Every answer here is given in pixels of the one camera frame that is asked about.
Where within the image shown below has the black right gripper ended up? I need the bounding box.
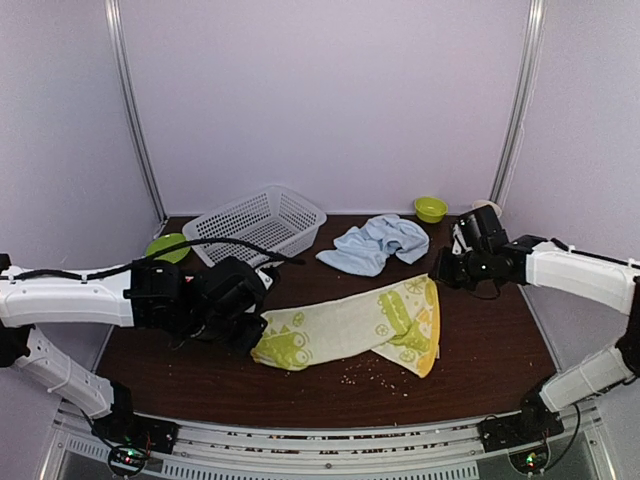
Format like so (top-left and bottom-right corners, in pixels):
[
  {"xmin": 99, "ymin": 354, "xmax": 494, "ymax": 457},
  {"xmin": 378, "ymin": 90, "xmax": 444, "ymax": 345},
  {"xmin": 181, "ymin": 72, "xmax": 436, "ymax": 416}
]
[{"xmin": 429, "ymin": 246, "xmax": 490, "ymax": 291}]

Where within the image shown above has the green patterned white towel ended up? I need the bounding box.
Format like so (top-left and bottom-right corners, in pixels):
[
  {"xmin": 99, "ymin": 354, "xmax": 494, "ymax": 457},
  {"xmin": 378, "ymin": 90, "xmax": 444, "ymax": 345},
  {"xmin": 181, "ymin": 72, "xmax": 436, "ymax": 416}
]
[{"xmin": 251, "ymin": 274, "xmax": 441, "ymax": 378}]

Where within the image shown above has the light blue towel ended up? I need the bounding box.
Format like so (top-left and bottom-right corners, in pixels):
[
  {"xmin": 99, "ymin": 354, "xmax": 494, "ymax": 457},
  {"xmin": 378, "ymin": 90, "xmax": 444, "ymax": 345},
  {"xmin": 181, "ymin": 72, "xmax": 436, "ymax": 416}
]
[{"xmin": 315, "ymin": 214, "xmax": 430, "ymax": 277}]

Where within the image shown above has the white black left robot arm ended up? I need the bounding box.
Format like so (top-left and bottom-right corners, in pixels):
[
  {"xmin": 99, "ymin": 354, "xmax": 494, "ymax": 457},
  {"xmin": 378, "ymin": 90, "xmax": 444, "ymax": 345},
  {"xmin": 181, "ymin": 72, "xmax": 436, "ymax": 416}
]
[{"xmin": 1, "ymin": 257, "xmax": 277, "ymax": 452}]

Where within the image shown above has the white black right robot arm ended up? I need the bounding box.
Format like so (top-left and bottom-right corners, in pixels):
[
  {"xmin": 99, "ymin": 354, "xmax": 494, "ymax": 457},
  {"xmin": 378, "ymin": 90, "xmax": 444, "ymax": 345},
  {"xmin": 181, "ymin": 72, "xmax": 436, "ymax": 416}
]
[{"xmin": 431, "ymin": 235, "xmax": 639, "ymax": 442}]

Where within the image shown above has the floral ceramic cup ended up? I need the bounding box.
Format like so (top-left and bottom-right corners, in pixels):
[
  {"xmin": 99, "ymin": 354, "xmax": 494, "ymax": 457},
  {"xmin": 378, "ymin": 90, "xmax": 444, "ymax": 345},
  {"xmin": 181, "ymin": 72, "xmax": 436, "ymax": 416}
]
[{"xmin": 472, "ymin": 200, "xmax": 502, "ymax": 211}]

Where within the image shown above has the small green bowl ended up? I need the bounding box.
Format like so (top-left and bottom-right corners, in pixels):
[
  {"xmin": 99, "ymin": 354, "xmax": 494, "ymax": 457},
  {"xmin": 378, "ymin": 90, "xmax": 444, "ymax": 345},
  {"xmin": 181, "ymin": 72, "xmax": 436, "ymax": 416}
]
[{"xmin": 414, "ymin": 197, "xmax": 448, "ymax": 224}]

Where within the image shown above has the green plate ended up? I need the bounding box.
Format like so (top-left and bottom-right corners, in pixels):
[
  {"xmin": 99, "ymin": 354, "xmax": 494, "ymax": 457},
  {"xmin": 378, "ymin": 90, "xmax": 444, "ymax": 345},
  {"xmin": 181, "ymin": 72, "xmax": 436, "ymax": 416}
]
[{"xmin": 145, "ymin": 233, "xmax": 191, "ymax": 264}]

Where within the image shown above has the white perforated plastic basket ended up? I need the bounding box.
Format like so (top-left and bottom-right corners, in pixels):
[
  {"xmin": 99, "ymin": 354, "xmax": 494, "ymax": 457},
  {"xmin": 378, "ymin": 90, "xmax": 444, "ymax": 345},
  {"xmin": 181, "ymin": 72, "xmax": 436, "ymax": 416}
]
[{"xmin": 182, "ymin": 186, "xmax": 327, "ymax": 257}]

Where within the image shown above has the left circuit board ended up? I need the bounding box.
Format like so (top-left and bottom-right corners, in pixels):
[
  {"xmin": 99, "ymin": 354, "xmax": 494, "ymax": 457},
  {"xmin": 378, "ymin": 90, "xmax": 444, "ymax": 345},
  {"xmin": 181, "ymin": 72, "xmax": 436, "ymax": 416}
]
[{"xmin": 107, "ymin": 445, "xmax": 149, "ymax": 477}]

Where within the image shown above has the circuit board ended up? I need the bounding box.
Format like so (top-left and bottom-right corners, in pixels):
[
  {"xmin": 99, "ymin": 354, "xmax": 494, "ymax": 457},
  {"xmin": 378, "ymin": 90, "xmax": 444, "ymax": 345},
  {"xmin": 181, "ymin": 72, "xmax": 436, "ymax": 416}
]
[
  {"xmin": 107, "ymin": 445, "xmax": 149, "ymax": 477},
  {"xmin": 509, "ymin": 447, "xmax": 550, "ymax": 476}
]

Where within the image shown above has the right circuit board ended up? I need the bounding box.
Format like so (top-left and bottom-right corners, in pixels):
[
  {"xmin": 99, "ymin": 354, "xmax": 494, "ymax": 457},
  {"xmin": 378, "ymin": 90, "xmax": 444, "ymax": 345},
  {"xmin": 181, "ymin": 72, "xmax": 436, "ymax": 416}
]
[{"xmin": 509, "ymin": 447, "xmax": 550, "ymax": 476}]

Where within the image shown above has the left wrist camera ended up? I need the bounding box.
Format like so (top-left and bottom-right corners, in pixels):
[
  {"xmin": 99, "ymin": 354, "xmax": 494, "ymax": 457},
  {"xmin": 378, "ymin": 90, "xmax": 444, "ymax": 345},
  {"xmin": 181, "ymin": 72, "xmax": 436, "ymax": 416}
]
[{"xmin": 197, "ymin": 257, "xmax": 276, "ymax": 319}]

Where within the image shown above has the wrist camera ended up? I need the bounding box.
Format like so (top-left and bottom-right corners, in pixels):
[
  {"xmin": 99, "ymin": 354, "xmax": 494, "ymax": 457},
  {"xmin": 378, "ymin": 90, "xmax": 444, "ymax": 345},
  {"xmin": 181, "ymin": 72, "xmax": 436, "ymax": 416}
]
[
  {"xmin": 197, "ymin": 257, "xmax": 276, "ymax": 319},
  {"xmin": 452, "ymin": 205, "xmax": 509, "ymax": 253}
]

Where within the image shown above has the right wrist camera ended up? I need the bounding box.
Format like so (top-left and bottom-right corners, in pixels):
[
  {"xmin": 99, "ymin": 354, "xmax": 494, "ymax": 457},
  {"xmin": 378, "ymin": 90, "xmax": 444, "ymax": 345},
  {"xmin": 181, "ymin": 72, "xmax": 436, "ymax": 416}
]
[{"xmin": 452, "ymin": 205, "xmax": 509, "ymax": 253}]

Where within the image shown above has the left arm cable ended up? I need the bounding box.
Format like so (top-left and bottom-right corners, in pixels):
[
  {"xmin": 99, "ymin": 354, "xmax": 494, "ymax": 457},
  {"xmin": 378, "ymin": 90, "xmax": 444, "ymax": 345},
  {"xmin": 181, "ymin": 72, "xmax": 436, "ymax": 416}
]
[{"xmin": 9, "ymin": 237, "xmax": 306, "ymax": 281}]

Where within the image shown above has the right aluminium corner post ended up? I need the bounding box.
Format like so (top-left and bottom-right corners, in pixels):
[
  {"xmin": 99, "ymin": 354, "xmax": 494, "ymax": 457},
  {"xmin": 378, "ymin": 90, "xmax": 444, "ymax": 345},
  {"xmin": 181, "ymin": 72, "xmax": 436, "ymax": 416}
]
[{"xmin": 490, "ymin": 0, "xmax": 546, "ymax": 207}]

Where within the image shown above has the aluminium corner post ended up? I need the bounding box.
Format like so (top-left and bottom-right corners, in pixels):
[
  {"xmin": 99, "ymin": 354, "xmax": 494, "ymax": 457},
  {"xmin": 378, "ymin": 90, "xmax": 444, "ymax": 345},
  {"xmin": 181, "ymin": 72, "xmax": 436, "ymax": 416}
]
[
  {"xmin": 104, "ymin": 0, "xmax": 167, "ymax": 223},
  {"xmin": 490, "ymin": 0, "xmax": 546, "ymax": 207}
]

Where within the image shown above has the left aluminium corner post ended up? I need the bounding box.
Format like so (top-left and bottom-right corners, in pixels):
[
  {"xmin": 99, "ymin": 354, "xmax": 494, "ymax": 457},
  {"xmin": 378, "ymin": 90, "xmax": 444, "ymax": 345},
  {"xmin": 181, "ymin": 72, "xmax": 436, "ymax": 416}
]
[{"xmin": 104, "ymin": 0, "xmax": 167, "ymax": 223}]

